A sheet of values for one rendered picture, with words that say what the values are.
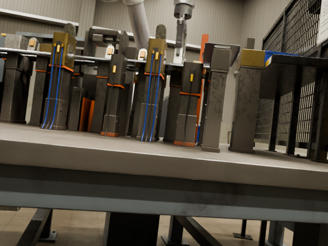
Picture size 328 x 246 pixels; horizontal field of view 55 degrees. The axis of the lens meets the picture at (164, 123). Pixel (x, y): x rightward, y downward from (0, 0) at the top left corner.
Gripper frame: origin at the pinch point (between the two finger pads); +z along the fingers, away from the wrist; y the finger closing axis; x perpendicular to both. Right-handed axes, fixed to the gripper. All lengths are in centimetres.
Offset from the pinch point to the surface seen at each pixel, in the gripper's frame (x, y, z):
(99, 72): -29.9, 5.9, 10.6
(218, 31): 39, -680, -239
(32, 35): -79, -26, -11
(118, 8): -203, -595, -247
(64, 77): -38.4, 19.3, 16.1
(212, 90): 13.9, 39.9, 18.2
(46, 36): -71, -26, -11
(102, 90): -28.0, 5.5, 17.5
